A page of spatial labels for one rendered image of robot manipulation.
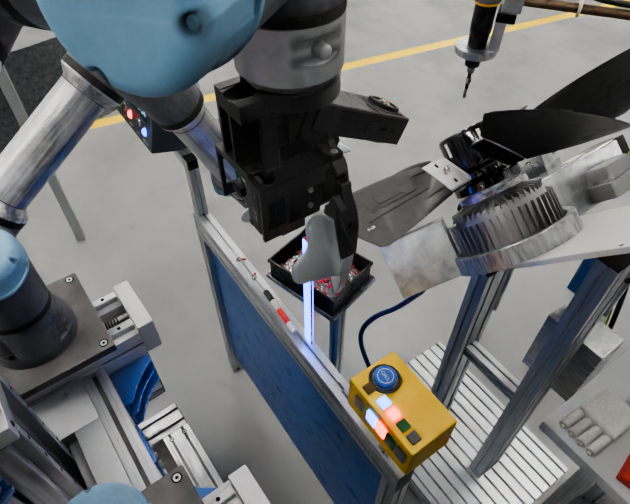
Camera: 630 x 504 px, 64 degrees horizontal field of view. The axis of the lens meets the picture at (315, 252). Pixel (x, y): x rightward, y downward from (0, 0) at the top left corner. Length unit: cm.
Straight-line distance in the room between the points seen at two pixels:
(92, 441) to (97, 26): 90
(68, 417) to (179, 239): 169
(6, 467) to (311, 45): 67
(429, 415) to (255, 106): 65
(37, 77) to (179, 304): 110
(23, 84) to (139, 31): 222
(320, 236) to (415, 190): 64
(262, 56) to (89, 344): 80
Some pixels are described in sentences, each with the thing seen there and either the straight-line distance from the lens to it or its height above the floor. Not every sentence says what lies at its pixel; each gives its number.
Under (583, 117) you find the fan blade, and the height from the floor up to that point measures 143.
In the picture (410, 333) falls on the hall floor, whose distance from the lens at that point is 226.
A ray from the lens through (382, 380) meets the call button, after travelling 88.
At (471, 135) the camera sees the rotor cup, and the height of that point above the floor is 125.
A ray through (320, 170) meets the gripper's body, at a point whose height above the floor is 161.
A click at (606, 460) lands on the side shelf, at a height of 86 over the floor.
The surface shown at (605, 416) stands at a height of 88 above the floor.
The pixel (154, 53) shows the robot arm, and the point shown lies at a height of 177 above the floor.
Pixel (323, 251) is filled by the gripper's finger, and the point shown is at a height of 153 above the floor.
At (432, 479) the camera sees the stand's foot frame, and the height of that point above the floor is 7.
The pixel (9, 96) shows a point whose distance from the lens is 239.
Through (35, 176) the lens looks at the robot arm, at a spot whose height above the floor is 129.
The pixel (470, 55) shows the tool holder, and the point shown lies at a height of 146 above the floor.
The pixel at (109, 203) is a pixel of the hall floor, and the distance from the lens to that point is 299.
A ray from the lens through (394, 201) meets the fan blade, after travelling 103.
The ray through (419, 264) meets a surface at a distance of 116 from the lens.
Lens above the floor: 185
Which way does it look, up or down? 47 degrees down
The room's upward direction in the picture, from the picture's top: straight up
